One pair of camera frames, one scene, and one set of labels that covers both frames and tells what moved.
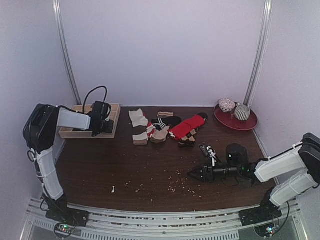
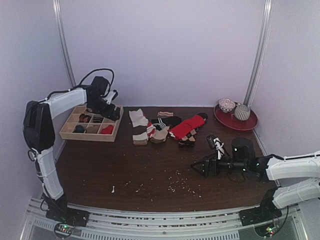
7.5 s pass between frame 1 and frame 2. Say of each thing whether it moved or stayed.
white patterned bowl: stayed
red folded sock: stayed
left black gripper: moved
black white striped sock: stayed
